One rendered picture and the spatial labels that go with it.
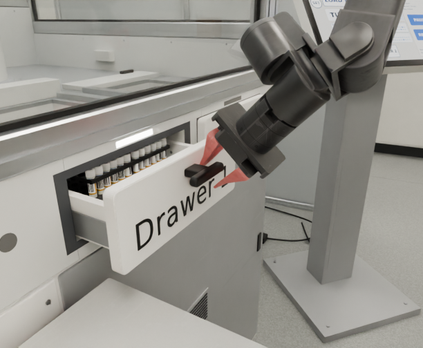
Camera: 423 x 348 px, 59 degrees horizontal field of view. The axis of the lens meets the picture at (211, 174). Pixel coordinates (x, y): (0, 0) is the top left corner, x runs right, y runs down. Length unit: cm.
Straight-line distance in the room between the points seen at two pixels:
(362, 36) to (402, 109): 305
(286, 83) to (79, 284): 38
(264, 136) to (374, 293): 138
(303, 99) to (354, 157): 108
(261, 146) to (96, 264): 29
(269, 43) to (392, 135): 310
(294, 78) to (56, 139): 28
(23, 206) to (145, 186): 14
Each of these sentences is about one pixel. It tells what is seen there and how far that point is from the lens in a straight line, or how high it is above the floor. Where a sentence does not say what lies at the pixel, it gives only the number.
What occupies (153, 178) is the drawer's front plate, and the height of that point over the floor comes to 92.
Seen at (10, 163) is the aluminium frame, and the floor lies 96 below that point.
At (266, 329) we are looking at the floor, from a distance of 156.
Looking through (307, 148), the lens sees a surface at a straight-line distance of 226.
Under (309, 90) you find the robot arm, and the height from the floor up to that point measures 103.
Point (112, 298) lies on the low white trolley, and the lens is 53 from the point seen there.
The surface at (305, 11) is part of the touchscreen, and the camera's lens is 130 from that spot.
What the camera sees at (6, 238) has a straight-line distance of 46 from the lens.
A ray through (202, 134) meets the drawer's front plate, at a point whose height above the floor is 90.
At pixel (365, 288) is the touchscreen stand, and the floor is 4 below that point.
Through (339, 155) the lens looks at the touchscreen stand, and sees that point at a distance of 146.
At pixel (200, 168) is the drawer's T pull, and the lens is 51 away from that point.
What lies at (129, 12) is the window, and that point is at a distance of 57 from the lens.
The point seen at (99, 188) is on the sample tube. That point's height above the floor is 88.
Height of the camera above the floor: 110
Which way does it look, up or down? 23 degrees down
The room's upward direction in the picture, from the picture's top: straight up
